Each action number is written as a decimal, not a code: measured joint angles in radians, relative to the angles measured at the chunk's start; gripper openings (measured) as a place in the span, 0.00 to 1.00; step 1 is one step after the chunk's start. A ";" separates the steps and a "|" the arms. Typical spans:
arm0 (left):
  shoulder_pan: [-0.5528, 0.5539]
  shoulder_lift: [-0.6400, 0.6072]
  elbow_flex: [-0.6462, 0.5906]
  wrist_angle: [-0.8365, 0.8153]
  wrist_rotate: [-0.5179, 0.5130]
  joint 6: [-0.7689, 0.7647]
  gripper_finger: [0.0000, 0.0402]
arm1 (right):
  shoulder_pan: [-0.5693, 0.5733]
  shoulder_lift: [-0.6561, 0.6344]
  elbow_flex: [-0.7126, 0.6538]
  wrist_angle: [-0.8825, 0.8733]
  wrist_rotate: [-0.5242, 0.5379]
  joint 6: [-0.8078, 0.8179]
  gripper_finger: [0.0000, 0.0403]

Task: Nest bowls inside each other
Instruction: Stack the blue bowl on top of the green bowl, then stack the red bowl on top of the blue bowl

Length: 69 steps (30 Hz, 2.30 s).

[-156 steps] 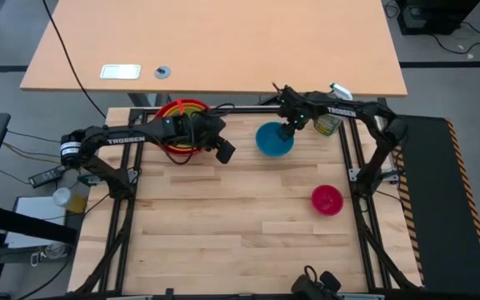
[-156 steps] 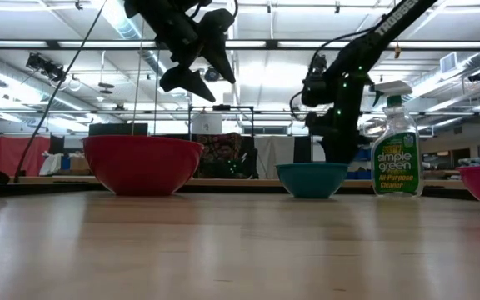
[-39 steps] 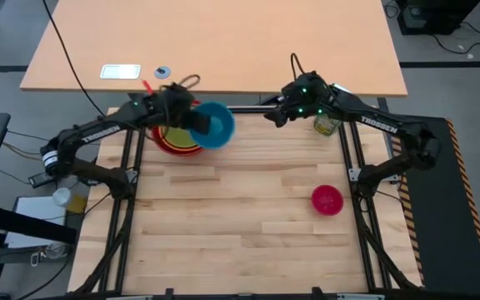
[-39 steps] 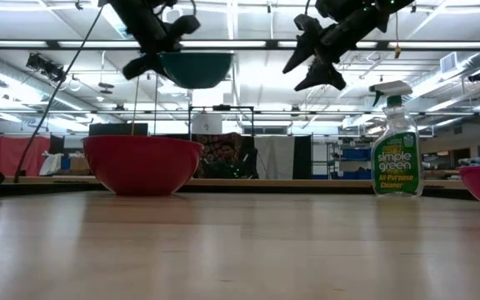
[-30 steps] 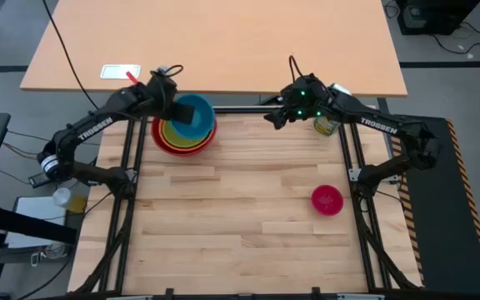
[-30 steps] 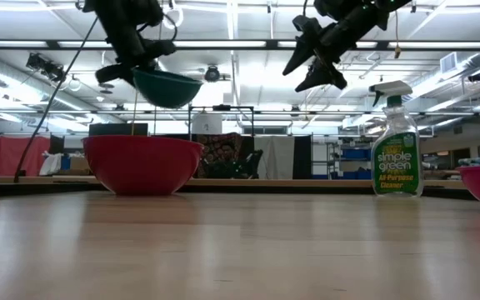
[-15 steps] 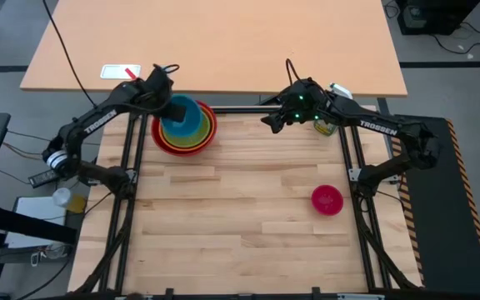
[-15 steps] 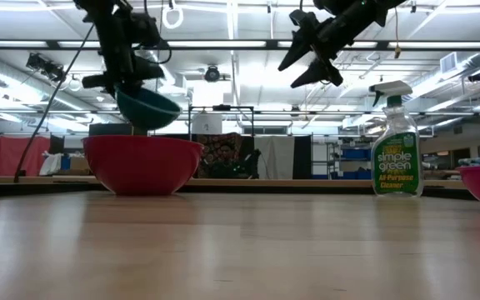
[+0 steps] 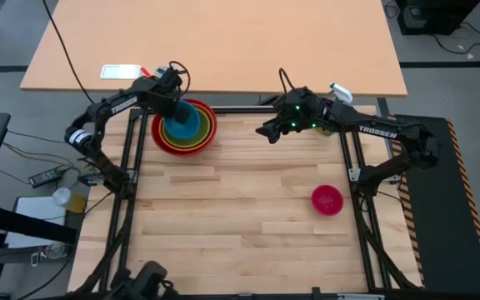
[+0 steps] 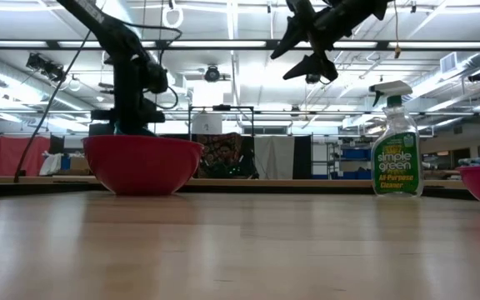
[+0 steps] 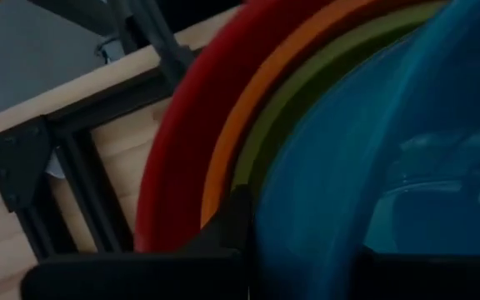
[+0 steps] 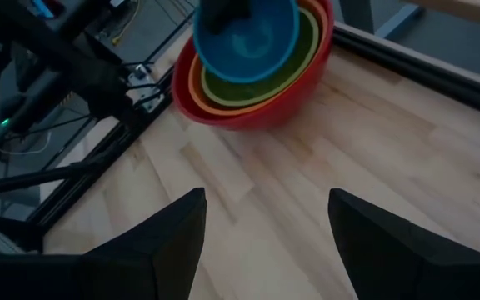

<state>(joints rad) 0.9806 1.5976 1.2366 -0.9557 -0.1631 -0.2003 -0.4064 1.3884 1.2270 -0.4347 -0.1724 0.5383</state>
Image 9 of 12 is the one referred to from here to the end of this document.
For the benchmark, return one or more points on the spray bottle with white trigger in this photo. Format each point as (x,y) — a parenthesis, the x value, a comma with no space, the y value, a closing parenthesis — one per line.
(342,93)

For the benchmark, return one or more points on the blue bowl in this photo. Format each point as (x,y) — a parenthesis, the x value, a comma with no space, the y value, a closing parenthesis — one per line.
(179,131)

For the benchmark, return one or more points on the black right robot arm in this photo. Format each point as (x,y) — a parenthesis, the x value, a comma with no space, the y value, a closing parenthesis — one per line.
(377,131)

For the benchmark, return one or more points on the green bowl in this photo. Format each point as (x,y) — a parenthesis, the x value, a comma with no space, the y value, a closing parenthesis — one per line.
(190,141)

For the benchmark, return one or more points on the black aluminium table frame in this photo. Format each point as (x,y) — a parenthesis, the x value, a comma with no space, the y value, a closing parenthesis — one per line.
(244,110)

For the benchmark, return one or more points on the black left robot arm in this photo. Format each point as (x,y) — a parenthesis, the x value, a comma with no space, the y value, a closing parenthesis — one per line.
(123,104)

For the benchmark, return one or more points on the large red bowl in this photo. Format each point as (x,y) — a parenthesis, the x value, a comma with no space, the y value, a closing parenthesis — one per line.
(183,151)

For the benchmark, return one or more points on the clear bottle with yellow liquid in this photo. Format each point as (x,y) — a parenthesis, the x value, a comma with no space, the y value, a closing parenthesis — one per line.
(68,200)

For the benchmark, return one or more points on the black computer case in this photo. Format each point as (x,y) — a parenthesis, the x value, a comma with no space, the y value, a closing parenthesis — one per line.
(436,16)

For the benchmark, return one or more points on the large orange bowl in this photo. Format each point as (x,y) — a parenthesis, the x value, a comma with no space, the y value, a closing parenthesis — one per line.
(186,146)

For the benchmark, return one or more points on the small red bowl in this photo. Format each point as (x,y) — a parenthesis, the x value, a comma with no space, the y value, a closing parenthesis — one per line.
(327,200)

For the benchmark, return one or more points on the white paper sheet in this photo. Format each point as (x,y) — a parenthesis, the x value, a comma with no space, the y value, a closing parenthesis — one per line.
(36,208)

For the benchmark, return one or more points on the large black hazard striped mat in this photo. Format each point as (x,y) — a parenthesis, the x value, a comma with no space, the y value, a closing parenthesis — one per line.
(440,233)

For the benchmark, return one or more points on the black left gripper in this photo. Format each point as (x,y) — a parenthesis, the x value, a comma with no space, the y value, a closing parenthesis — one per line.
(168,93)

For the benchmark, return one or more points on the white rectangular card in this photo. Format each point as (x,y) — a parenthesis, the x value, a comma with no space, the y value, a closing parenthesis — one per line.
(120,71)

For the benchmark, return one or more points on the black power adapter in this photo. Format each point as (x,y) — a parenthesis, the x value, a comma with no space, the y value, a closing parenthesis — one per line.
(46,177)

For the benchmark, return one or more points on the light wooden desk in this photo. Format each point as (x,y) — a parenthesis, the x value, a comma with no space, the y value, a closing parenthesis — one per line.
(231,41)

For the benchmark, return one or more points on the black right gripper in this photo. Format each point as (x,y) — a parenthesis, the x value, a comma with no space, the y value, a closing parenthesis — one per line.
(302,110)

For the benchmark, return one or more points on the black device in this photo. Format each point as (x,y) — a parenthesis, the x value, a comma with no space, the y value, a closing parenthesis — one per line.
(148,281)

